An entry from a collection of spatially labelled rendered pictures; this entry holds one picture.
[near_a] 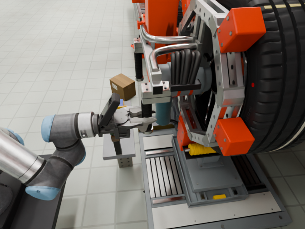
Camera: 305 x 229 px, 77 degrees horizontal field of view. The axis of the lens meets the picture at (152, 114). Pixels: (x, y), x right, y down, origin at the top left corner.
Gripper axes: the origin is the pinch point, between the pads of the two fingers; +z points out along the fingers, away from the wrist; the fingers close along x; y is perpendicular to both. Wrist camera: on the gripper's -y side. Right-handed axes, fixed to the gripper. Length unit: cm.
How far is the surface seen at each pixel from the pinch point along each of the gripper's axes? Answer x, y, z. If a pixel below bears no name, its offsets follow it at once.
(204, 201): 8, 66, 29
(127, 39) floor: -257, 83, -5
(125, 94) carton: -106, 74, -13
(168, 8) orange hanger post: -60, -16, 17
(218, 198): 8, 65, 37
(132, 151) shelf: -11.7, 38.0, -9.1
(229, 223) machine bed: 19, 75, 42
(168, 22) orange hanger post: -60, -10, 17
